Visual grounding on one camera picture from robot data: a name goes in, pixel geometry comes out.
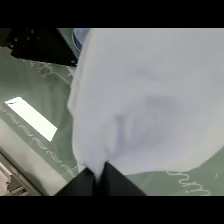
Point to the blue garment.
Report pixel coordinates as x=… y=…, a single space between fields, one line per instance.
x=79 y=38

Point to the silver frame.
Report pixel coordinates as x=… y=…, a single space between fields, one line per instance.
x=13 y=181

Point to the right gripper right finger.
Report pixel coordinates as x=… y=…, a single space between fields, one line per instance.
x=116 y=185

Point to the white shirt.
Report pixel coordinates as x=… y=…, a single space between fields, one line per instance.
x=150 y=100

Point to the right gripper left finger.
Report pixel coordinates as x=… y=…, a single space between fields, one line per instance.
x=81 y=186

